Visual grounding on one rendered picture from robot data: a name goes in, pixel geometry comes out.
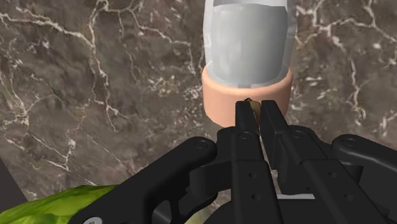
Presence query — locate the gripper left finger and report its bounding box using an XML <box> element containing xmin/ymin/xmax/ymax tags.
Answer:
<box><xmin>68</xmin><ymin>100</ymin><xmax>284</xmax><ymax>224</ymax></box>

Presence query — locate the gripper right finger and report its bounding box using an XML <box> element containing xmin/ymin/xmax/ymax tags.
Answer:
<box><xmin>260</xmin><ymin>99</ymin><xmax>397</xmax><ymax>224</ymax></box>

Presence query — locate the green leafy vegetable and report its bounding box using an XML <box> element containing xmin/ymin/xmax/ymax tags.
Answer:
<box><xmin>0</xmin><ymin>97</ymin><xmax>263</xmax><ymax>224</ymax></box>

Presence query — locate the clear jar with peach base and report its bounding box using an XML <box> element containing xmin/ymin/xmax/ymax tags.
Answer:
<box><xmin>201</xmin><ymin>0</ymin><xmax>298</xmax><ymax>129</ymax></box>

